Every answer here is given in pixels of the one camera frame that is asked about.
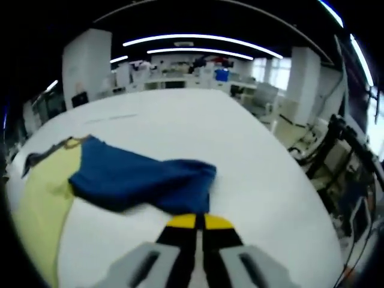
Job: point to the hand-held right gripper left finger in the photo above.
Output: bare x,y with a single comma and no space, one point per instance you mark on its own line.
177,255

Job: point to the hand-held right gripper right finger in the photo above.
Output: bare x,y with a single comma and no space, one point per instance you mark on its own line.
222,258

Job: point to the yellow blue black garment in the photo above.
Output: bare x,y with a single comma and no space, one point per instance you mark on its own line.
135,174

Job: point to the white lab counter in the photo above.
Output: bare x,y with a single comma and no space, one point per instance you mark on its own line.
186,82

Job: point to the black chair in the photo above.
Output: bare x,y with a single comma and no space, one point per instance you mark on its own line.
79,100

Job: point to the blue crate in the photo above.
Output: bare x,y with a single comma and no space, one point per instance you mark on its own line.
222,75

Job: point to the narrow white pillar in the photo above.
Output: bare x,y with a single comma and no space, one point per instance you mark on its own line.
303,84

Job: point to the short ceiling light strip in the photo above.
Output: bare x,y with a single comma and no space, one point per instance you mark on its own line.
198,51

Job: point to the wide white pillar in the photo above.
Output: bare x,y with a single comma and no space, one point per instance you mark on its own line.
87,66

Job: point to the ceiling air vent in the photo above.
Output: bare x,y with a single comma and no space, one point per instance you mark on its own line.
183,43

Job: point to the long ceiling light strip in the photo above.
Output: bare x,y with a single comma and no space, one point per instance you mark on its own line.
204,37

